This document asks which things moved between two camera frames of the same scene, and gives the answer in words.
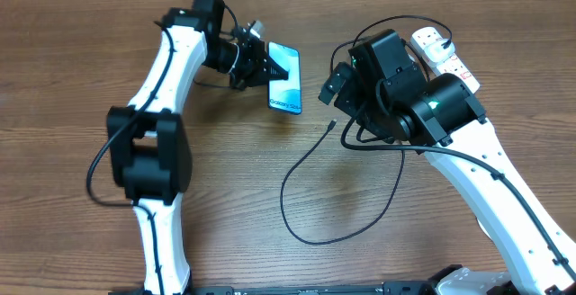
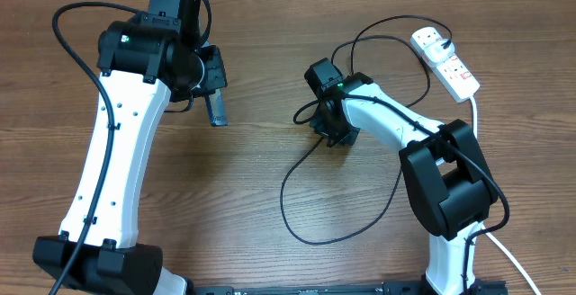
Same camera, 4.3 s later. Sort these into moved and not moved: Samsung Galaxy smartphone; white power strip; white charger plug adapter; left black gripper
Moved: left black gripper; Samsung Galaxy smartphone
Not moved: white charger plug adapter; white power strip
